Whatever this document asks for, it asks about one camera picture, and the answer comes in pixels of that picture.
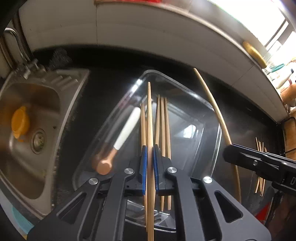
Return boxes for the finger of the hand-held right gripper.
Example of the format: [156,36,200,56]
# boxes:
[223,143,284,180]

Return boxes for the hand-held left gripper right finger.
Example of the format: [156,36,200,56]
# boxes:
[153,144,271,241]

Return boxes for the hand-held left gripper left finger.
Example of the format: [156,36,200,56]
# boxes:
[30,146,148,241]

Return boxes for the pile of wooden chopsticks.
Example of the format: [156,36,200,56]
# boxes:
[254,137,268,197]

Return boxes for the long wooden chopstick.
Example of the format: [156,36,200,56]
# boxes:
[145,82,156,241]
[140,103,148,149]
[193,68,242,204]
[164,98,172,210]
[160,97,166,212]

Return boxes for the white handled copper spoon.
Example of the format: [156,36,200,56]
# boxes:
[92,107,141,175]

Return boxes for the clear plastic container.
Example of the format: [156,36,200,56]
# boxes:
[72,70,222,232]

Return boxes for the large wooden cutting board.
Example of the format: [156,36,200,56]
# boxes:
[284,119,296,156]

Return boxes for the red plastic item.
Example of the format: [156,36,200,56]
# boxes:
[254,202,273,223]

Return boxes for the wooden utensil holder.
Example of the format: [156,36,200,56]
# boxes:
[280,82,296,110]

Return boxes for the cream sauce bottle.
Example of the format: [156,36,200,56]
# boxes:
[276,70,293,90]

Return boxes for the clear glass cup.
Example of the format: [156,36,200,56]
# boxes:
[264,54,285,76]

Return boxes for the yellow sponge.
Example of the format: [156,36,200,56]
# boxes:
[242,41,267,69]

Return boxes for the metal drain strainer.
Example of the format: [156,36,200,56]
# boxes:
[30,128,47,154]

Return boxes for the stainless steel sink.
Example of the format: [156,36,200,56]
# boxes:
[0,68,90,219]

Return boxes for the orange sink stopper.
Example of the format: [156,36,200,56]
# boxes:
[11,106,31,139]

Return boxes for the teal bowl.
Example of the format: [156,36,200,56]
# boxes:
[11,206,35,235]

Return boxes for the pink soap dispenser bottle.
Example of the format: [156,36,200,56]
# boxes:
[125,0,163,4]

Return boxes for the chrome faucet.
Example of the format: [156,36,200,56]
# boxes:
[3,27,40,70]

